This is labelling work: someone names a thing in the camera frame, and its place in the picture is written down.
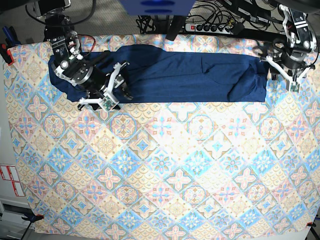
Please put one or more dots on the red and white labels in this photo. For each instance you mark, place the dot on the red and white labels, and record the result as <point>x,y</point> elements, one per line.
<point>10,181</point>

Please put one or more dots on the white power strip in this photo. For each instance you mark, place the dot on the white power strip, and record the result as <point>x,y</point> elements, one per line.
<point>207,28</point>

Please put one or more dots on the white camera bracket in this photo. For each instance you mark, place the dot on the white camera bracket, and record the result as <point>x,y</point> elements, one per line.
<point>110,101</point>
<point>292,82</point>

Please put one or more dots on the patterned tile tablecloth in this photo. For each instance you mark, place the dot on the patterned tile tablecloth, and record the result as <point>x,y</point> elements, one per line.
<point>164,171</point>

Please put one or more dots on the black and red clamp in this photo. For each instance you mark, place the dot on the black and red clamp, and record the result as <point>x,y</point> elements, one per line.
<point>6,54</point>

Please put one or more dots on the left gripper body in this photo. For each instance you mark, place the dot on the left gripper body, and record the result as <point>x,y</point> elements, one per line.
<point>292,62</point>

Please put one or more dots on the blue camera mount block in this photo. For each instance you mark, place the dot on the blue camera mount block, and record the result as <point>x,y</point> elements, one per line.
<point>157,7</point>

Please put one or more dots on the black camera pole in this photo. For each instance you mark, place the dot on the black camera pole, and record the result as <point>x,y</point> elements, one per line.
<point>176,25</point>

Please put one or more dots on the blue long-sleeve T-shirt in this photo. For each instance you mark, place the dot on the blue long-sleeve T-shirt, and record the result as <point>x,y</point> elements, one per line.
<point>154,75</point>

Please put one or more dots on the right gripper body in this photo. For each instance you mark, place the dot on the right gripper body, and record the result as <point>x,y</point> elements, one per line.
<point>93,81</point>

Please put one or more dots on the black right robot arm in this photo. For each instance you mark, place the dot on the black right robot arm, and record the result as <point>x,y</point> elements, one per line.
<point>71,65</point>

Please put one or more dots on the black clamp lower right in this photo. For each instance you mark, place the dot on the black clamp lower right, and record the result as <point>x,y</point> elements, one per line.
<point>311,224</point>

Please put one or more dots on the black clamp lower left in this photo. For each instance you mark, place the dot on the black clamp lower left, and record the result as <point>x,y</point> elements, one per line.
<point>31,217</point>

